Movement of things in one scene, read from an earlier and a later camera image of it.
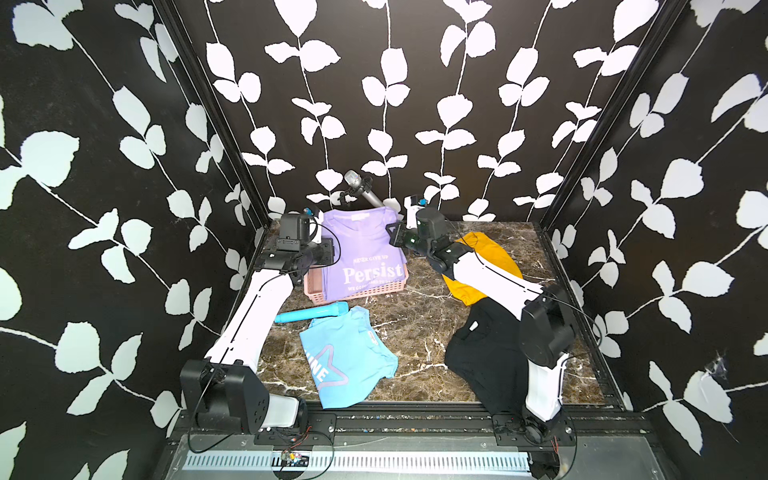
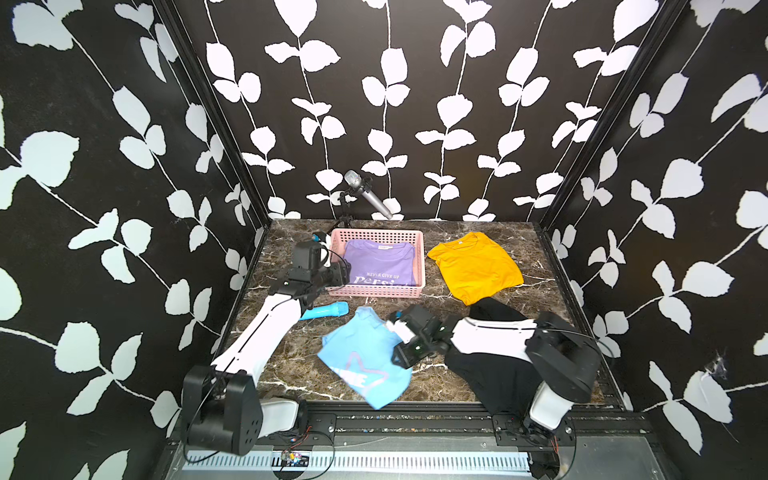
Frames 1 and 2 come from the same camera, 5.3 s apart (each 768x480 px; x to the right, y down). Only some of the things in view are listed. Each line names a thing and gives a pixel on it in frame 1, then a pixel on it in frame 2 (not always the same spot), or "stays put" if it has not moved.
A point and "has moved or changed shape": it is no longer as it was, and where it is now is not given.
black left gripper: [327, 257] -> [340, 273]
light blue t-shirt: [346, 359] has moved or changed shape
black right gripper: [397, 239] -> [405, 359]
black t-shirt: [487, 355] stays put
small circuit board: [298, 460] stays put
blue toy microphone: [326, 311] stays put
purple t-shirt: [364, 258] has moved or changed shape
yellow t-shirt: [488, 252] stays put
